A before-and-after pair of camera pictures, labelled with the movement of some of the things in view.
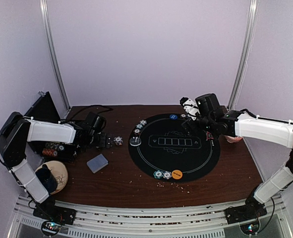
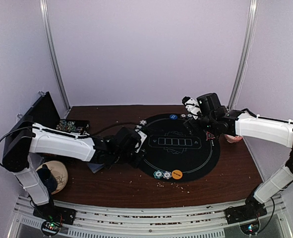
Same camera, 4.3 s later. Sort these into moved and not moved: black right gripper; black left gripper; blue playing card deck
Moved: black left gripper
Not moved: black right gripper; blue playing card deck
